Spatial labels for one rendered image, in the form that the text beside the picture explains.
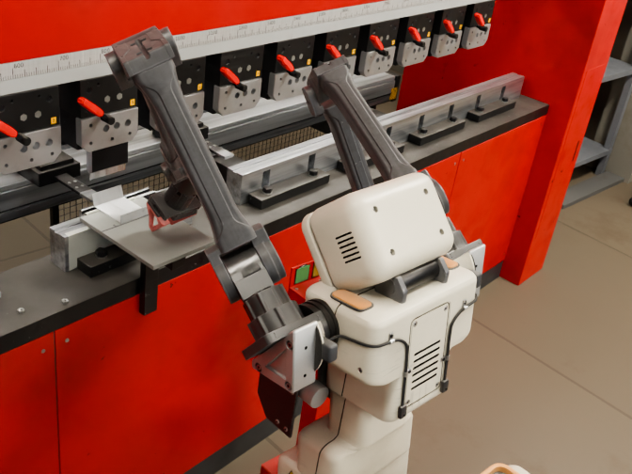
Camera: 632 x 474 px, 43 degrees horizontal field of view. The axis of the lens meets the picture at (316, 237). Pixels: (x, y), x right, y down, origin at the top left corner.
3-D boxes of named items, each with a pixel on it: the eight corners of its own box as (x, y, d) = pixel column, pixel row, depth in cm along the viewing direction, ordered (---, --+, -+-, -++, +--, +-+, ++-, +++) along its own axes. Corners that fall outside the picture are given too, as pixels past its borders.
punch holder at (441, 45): (434, 58, 271) (444, 9, 263) (414, 51, 275) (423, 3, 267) (457, 52, 282) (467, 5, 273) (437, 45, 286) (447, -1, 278)
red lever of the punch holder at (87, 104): (86, 98, 163) (117, 119, 171) (74, 91, 165) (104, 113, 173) (82, 105, 163) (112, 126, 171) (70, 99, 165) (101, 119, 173)
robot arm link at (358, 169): (308, 90, 174) (351, 70, 175) (299, 85, 179) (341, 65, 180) (366, 250, 194) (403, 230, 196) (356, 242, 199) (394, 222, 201)
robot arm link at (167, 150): (113, 72, 123) (177, 43, 125) (99, 45, 125) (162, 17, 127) (168, 190, 163) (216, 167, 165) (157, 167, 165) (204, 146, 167)
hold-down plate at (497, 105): (477, 122, 308) (479, 116, 307) (466, 118, 311) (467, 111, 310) (514, 108, 329) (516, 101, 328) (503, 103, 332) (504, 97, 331)
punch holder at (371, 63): (362, 78, 243) (371, 23, 235) (340, 70, 248) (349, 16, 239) (391, 70, 254) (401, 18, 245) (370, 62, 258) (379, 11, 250)
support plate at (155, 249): (153, 270, 171) (153, 266, 170) (79, 221, 184) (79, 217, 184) (215, 244, 183) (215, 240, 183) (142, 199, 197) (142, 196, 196)
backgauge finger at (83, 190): (75, 212, 189) (75, 193, 186) (14, 171, 202) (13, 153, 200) (117, 198, 197) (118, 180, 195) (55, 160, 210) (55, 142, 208)
